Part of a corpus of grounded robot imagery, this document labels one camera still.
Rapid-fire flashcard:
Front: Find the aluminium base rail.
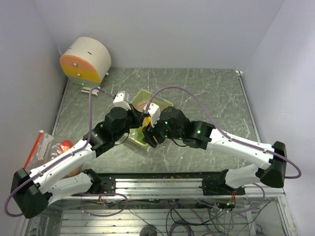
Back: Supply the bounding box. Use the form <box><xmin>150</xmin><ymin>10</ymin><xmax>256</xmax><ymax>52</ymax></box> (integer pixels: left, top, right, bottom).
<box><xmin>44</xmin><ymin>173</ymin><xmax>286</xmax><ymax>200</ymax></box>

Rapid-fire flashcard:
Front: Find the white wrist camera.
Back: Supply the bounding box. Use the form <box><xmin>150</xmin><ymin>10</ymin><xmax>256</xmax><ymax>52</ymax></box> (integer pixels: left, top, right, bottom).
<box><xmin>144</xmin><ymin>103</ymin><xmax>160</xmax><ymax>127</ymax></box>
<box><xmin>113</xmin><ymin>91</ymin><xmax>131</xmax><ymax>111</ymax></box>

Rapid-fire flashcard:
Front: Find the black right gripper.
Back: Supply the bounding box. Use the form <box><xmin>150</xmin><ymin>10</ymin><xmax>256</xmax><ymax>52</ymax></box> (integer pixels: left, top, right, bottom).
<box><xmin>142</xmin><ymin>113</ymin><xmax>184</xmax><ymax>147</ymax></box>

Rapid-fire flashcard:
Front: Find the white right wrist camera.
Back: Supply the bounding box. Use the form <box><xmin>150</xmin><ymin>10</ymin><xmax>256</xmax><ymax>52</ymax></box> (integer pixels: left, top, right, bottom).
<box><xmin>144</xmin><ymin>103</ymin><xmax>160</xmax><ymax>127</ymax></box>

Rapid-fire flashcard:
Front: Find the pale green plastic basket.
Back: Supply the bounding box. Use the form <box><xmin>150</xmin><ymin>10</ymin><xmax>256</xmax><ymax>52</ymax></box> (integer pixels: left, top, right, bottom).
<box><xmin>124</xmin><ymin>89</ymin><xmax>174</xmax><ymax>151</ymax></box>

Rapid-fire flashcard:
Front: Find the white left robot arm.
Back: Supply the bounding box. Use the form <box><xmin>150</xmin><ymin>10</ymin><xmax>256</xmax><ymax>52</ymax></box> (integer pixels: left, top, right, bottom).
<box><xmin>4</xmin><ymin>107</ymin><xmax>143</xmax><ymax>219</ymax></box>

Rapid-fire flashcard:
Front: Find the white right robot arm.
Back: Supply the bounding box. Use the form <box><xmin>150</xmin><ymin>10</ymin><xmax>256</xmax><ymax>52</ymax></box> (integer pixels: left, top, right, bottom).
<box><xmin>142</xmin><ymin>104</ymin><xmax>286</xmax><ymax>195</ymax></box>

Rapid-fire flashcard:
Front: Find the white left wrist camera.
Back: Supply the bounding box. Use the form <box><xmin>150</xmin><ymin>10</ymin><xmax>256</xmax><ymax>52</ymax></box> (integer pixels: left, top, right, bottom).
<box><xmin>113</xmin><ymin>91</ymin><xmax>131</xmax><ymax>111</ymax></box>

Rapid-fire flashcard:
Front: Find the yellow toy starfruit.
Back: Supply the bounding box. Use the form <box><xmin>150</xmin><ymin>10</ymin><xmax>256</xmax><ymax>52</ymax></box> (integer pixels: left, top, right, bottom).
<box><xmin>142</xmin><ymin>117</ymin><xmax>151</xmax><ymax>127</ymax></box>

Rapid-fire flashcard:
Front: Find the clear bag orange zipper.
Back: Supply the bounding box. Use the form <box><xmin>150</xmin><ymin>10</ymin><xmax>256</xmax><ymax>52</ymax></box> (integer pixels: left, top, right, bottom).
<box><xmin>24</xmin><ymin>130</ymin><xmax>75</xmax><ymax>171</ymax></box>

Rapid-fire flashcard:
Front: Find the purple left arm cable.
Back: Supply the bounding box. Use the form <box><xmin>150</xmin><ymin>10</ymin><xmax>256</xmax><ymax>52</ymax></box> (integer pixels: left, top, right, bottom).
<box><xmin>3</xmin><ymin>87</ymin><xmax>115</xmax><ymax>217</ymax></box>

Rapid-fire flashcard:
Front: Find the round cream drawer box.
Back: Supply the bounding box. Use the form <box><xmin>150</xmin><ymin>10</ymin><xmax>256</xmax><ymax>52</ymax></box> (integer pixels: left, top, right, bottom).
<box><xmin>60</xmin><ymin>36</ymin><xmax>112</xmax><ymax>88</ymax></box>

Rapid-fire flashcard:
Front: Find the toy peach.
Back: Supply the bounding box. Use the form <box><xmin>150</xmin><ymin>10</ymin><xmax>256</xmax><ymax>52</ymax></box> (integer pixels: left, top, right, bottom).
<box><xmin>66</xmin><ymin>167</ymin><xmax>81</xmax><ymax>177</ymax></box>

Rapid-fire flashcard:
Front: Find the red toy tomato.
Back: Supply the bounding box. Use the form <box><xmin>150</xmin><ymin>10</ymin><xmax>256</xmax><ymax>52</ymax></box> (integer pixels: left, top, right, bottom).
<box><xmin>59</xmin><ymin>140</ymin><xmax>73</xmax><ymax>153</ymax></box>

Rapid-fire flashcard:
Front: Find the green toy round vegetable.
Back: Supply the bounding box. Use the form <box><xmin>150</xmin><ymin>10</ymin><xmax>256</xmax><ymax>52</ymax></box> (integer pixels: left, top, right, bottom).
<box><xmin>135</xmin><ymin>130</ymin><xmax>144</xmax><ymax>142</ymax></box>

